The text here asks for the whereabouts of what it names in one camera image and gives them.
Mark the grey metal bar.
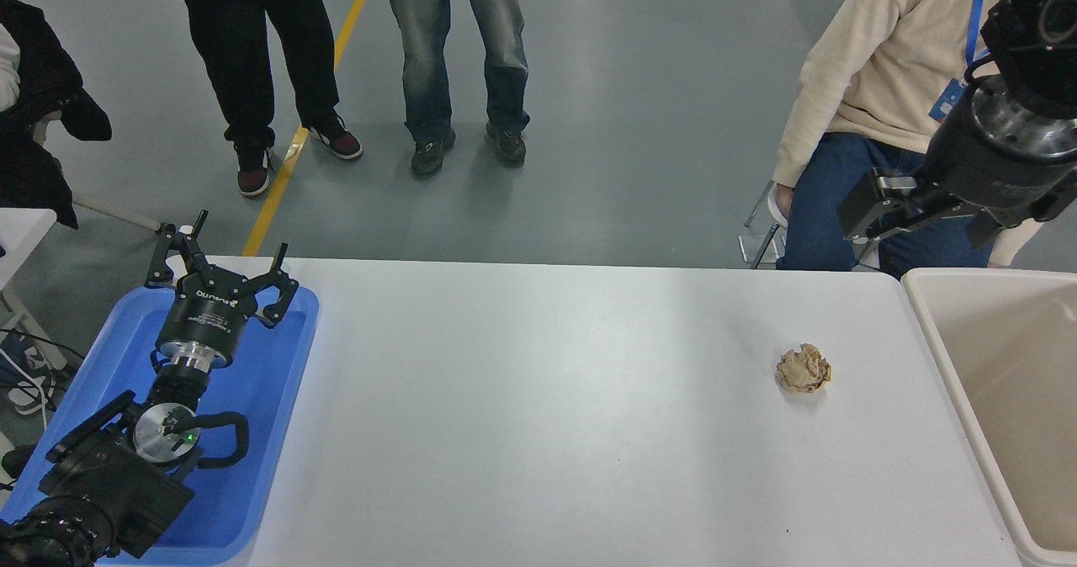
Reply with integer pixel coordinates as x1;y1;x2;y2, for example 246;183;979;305
72;195;165;233

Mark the tan paper ball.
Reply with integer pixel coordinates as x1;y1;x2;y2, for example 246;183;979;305
776;343;832;395

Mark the blue lanyard with badge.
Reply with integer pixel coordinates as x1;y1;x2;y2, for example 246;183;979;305
929;0;990;123

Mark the large pale bin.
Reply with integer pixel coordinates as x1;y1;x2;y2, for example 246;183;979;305
900;268;1077;567

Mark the black floor cable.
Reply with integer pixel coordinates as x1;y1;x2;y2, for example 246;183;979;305
0;327;85;376

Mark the standing person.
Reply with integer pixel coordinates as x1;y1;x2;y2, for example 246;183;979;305
383;0;535;178
141;0;364;199

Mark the seated person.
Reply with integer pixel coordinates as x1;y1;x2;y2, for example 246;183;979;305
772;0;1048;280

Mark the white metal-framed chair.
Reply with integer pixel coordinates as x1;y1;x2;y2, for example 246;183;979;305
739;180;880;270

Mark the blue plastic tray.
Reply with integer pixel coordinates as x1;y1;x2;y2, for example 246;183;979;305
0;285;321;566

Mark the person at edge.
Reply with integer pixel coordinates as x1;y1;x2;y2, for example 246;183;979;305
0;0;113;230

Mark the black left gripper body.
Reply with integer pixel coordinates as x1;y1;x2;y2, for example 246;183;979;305
155;266;262;358

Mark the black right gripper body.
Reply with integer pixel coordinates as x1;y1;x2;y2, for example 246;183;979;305
921;100;1077;223

